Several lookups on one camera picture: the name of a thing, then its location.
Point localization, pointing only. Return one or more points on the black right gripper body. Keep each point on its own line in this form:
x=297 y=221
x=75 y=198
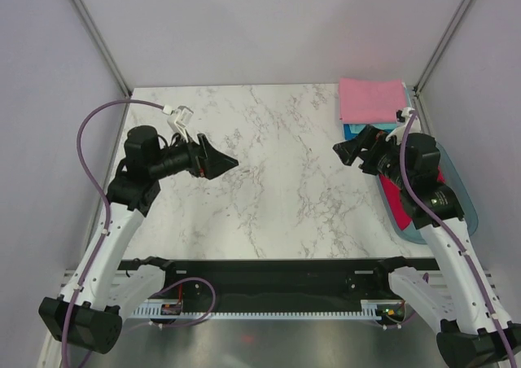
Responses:
x=383 y=159

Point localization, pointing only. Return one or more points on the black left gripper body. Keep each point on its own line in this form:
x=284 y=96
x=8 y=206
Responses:
x=196 y=163

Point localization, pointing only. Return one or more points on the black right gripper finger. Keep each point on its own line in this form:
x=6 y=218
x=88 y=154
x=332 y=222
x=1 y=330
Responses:
x=348 y=151
x=367 y=137

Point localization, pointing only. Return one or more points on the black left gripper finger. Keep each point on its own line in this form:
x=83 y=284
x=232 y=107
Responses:
x=206 y=149
x=216 y=164

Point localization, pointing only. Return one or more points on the pink t shirt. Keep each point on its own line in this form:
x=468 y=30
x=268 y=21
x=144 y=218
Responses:
x=366 y=102

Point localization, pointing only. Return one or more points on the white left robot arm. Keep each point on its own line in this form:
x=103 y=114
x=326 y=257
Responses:
x=90 y=310

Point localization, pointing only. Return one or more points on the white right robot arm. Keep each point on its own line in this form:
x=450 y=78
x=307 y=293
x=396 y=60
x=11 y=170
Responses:
x=471 y=326

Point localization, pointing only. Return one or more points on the folded teal t shirt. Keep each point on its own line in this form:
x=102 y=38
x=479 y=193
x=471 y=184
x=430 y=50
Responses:
x=407 y=99

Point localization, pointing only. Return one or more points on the red t shirt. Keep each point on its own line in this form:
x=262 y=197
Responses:
x=429 y=187

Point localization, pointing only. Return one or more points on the clear blue plastic bin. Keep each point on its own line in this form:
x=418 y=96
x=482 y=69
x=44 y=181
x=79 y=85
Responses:
x=460 y=197

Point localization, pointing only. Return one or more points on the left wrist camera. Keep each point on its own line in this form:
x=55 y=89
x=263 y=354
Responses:
x=178 y=119

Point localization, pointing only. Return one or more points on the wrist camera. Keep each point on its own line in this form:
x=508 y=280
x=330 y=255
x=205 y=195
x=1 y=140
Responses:
x=178 y=119
x=405 y=118

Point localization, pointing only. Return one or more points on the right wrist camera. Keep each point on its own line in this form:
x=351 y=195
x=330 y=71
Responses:
x=405 y=118

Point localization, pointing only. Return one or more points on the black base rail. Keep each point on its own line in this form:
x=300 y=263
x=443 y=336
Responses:
x=275 y=285

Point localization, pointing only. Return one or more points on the white slotted cable duct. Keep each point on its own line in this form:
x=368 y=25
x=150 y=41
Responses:
x=368 y=310

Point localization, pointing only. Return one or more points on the right aluminium frame post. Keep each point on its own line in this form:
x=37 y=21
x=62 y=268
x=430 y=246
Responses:
x=462 y=10

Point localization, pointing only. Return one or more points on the aluminium frame post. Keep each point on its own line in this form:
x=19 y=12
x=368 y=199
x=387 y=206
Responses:
x=96 y=37
x=462 y=10

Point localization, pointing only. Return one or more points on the left aluminium frame post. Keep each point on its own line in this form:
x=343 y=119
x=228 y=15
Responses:
x=96 y=37

